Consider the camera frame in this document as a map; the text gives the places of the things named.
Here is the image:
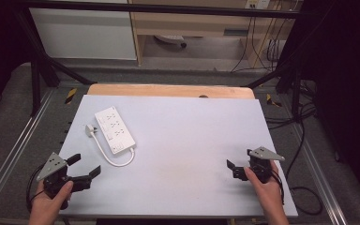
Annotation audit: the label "white plug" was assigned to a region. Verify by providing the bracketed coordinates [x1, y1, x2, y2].
[84, 123, 99, 139]

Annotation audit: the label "light wooden desk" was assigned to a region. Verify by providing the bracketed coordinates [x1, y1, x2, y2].
[127, 0, 302, 68]

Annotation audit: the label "hanging black cables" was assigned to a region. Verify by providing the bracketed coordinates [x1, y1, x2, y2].
[230, 16, 283, 73]

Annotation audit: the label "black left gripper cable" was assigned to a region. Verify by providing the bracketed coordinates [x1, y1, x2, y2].
[25, 163, 47, 214]

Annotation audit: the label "aluminium rail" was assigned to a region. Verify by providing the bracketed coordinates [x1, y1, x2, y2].
[290, 124, 349, 225]
[0, 89, 56, 218]

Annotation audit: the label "white power strip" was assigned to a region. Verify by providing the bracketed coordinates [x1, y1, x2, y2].
[94, 105, 137, 156]

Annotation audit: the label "white power strip cable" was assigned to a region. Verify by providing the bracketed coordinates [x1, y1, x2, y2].
[90, 132, 137, 168]

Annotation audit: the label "wooden table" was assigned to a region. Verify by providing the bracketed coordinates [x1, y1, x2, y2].
[86, 82, 257, 100]

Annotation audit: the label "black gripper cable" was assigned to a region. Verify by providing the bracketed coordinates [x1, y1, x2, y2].
[270, 169, 286, 206]
[25, 163, 47, 214]

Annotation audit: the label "bundle of black floor cables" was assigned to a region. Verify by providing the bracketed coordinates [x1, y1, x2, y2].
[263, 79, 319, 131]

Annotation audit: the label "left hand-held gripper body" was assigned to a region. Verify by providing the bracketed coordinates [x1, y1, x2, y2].
[37, 152, 92, 210]

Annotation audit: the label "person's right hand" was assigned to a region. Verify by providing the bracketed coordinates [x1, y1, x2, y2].
[244, 159, 284, 209]

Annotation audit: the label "looped black floor cable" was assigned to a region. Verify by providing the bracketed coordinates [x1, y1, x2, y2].
[285, 119, 324, 217]

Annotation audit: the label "white wall socket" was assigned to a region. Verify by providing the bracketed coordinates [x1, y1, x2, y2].
[244, 0, 272, 10]

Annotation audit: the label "white cabinet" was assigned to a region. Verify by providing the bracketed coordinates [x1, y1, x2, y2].
[28, 0, 138, 61]

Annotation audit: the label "hanging yellow cable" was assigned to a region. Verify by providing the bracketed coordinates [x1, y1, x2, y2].
[253, 16, 279, 68]

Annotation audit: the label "white extension socket with cord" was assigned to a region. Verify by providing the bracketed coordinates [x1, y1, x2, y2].
[153, 34, 188, 49]

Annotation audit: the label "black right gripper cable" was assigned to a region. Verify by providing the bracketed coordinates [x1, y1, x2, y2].
[270, 169, 286, 206]

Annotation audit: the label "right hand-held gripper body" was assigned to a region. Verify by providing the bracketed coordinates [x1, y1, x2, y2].
[232, 145, 286, 185]

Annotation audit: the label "black metal frame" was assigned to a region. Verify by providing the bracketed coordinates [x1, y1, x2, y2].
[12, 0, 314, 118]

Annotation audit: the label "person's left hand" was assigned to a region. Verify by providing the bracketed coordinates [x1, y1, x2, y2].
[29, 180, 75, 218]

